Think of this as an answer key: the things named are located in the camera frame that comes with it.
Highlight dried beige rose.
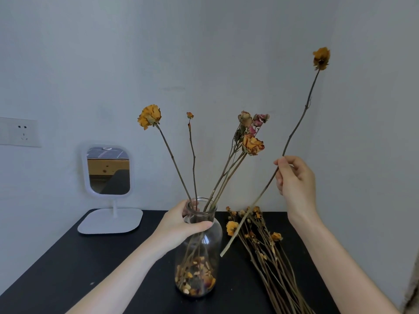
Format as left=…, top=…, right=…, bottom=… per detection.
left=204, top=111, right=253, bottom=212

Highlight white wall socket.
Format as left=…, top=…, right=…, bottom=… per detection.
left=0, top=116, right=42, bottom=148

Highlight long-stemmed dried yellow flower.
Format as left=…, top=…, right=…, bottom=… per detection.
left=220, top=47, right=331, bottom=258

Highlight person's left hand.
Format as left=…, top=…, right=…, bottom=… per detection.
left=154, top=199, right=214, bottom=255

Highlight clear glass vase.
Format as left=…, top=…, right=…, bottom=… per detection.
left=174, top=197, right=223, bottom=298

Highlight dried orange rose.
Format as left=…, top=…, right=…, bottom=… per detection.
left=209, top=134, right=265, bottom=210

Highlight pile of dried flower stems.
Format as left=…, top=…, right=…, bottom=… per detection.
left=225, top=206, right=317, bottom=314

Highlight large dried yellow rose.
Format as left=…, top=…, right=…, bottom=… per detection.
left=137, top=104, right=194, bottom=204

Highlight person's right hand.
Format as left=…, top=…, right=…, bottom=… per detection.
left=274, top=156, right=323, bottom=225

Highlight white standing mirror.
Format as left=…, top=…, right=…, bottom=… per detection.
left=77, top=143, right=144, bottom=235

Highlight dried pink rose sprig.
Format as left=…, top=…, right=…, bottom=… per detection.
left=247, top=113, right=270, bottom=135

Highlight dried stem with small bud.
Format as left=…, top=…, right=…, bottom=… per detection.
left=186, top=112, right=199, bottom=209

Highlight person's right forearm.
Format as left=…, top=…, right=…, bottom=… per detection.
left=288, top=212, right=402, bottom=314

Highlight person's left forearm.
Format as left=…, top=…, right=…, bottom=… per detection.
left=65, top=233, right=171, bottom=314

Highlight dried petals in vase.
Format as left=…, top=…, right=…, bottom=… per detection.
left=175, top=256, right=217, bottom=297

